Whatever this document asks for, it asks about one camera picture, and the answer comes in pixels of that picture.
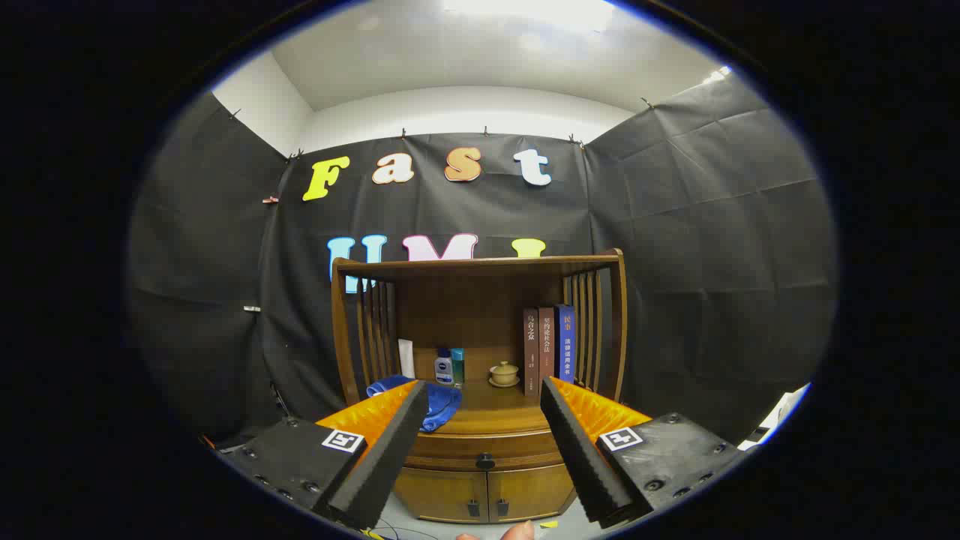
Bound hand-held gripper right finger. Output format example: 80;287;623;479
540;376;747;530

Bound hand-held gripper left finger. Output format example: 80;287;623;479
214;380;430;530

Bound wooden drawer with black knob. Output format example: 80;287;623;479
409;431;565;473

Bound wooden cabinet door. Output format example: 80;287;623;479
487;465;577;524
394;469;488;524

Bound wooden countertop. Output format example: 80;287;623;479
360;377;601;436

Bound wooden cabinet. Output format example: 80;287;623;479
331;249;628;524

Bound folded blue towel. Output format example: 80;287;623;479
366;375;463;433

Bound blue book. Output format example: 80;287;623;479
554;304;576;385

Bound dark brown book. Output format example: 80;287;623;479
523;307;541;397

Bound reddish brown book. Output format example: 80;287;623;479
538;306;557;383

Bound white object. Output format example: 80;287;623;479
739;384;811;451

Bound black backdrop cloth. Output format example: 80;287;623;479
127;75;837;451

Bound thin floor cables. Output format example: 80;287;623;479
366;526;443;540

